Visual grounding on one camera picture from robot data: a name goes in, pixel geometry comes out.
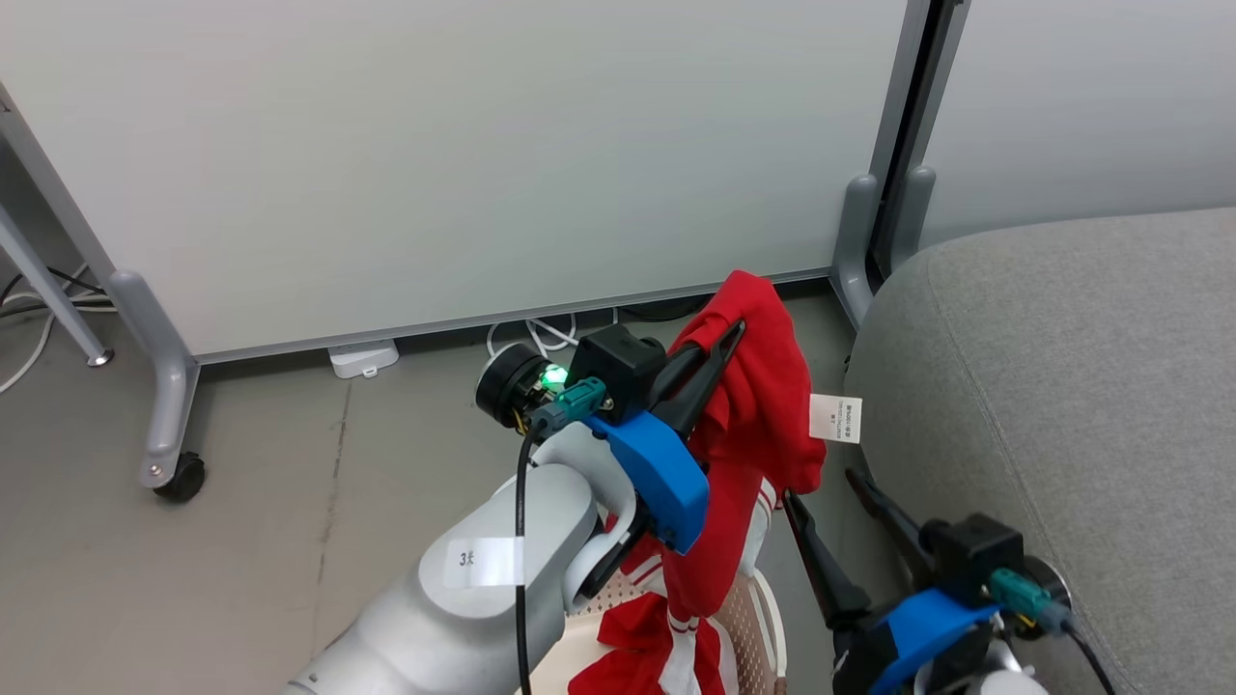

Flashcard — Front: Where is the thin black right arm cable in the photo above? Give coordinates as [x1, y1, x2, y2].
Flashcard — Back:
[1048, 608, 1117, 695]

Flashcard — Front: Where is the grey partition leg with caster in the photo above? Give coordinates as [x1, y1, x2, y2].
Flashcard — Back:
[107, 269, 201, 489]

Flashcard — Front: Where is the cream perforated laundry basket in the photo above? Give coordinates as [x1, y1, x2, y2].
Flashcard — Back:
[526, 568, 789, 695]

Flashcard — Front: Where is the teal cable connector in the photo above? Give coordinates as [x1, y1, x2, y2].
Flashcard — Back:
[553, 377, 608, 428]
[989, 568, 1053, 621]

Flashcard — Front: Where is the thin grey metal table leg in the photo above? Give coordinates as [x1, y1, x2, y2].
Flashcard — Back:
[0, 205, 116, 369]

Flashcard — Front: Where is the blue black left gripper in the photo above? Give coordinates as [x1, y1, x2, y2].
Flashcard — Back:
[582, 320, 747, 557]

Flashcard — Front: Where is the black caster wheel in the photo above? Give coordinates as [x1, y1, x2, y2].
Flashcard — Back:
[154, 451, 207, 504]

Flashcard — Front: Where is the narrow white partition board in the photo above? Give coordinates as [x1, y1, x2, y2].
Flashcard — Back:
[917, 0, 1236, 249]

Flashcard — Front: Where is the black floor cable by table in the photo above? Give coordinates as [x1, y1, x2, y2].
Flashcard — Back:
[0, 264, 105, 302]

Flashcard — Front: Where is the teal left cable connector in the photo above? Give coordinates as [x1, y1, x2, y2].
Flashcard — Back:
[553, 377, 608, 428]

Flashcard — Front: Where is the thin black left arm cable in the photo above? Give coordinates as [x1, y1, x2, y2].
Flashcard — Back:
[515, 421, 542, 695]

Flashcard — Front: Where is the teal right cable connector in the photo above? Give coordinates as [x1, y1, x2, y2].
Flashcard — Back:
[989, 568, 1053, 621]

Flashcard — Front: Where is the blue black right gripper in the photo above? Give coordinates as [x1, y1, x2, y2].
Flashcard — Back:
[783, 469, 997, 695]

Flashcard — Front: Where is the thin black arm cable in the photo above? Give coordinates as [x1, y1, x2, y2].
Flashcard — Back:
[1048, 608, 1117, 695]
[515, 421, 542, 695]

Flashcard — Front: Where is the black floor cable under board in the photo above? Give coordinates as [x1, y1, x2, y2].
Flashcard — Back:
[618, 297, 713, 323]

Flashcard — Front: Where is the white power adapter box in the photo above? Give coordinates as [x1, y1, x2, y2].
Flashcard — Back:
[327, 339, 401, 380]

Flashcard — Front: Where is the coiled white cable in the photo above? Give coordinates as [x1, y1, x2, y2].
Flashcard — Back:
[485, 311, 621, 360]

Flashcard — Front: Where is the long white floor cable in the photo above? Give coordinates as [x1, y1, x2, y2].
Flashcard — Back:
[0, 288, 119, 397]

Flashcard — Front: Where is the grey fabric sofa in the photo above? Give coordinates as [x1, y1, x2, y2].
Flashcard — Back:
[844, 207, 1236, 695]

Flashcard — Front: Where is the large white partition board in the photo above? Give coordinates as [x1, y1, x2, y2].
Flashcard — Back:
[0, 0, 911, 365]

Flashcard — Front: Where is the red white clothing piece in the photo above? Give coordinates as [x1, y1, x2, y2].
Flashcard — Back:
[568, 270, 863, 695]

